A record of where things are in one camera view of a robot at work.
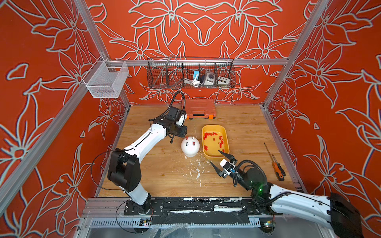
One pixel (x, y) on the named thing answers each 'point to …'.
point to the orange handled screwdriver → (279, 172)
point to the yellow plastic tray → (215, 139)
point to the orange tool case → (201, 108)
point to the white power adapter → (210, 79)
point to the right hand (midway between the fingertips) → (213, 156)
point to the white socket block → (223, 81)
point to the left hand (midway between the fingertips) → (184, 130)
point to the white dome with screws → (190, 146)
